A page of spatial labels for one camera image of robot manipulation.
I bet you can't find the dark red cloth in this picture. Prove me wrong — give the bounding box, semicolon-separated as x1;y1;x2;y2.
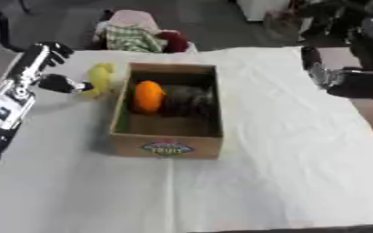
156;30;192;54

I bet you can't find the black chair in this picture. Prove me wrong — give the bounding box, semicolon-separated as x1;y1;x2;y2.
0;0;34;53

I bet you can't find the dark brown toy fruit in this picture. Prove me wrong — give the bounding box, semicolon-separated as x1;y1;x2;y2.
159;86;217;118

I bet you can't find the white cabinet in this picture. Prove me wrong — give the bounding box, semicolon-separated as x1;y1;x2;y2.
236;0;294;23

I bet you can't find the orange toy fruit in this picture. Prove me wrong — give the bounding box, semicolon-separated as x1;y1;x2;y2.
130;79;167;116

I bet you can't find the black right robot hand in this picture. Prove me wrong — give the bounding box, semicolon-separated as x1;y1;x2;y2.
299;46;373;101

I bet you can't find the green white checked cloth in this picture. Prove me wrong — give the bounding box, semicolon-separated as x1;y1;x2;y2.
104;24;166;54

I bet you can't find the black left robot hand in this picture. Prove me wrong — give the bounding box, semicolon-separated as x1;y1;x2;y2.
6;41;96;95

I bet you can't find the pink cloth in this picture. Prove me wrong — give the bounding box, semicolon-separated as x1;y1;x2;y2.
108;9;163;33

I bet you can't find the yellow toy banana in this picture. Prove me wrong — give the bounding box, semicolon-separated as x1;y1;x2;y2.
78;62;118;100

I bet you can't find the tan cardboard box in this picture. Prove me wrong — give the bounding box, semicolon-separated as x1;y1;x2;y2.
106;62;225;160

